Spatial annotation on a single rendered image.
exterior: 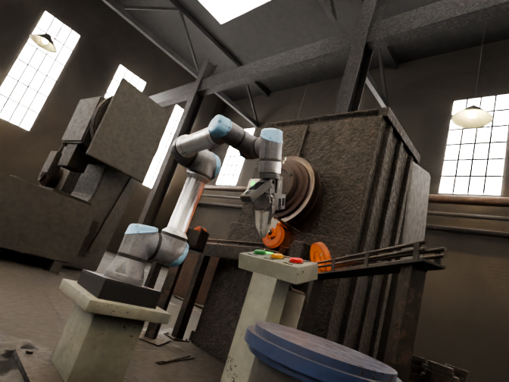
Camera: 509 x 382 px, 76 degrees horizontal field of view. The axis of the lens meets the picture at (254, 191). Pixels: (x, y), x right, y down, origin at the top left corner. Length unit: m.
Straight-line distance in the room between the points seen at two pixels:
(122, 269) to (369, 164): 1.46
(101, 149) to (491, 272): 7.02
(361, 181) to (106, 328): 1.50
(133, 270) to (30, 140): 10.40
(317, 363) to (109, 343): 0.91
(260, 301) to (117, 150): 3.48
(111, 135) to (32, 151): 7.48
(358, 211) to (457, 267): 6.06
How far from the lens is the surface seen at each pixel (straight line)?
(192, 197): 1.46
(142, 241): 1.38
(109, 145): 4.23
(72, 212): 3.89
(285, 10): 10.30
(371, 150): 2.12
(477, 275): 7.86
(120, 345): 1.40
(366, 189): 2.02
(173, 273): 2.20
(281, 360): 0.63
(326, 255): 1.57
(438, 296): 7.90
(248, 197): 1.02
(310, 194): 1.98
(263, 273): 1.04
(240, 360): 1.06
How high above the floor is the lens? 0.51
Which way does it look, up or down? 15 degrees up
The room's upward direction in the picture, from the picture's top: 18 degrees clockwise
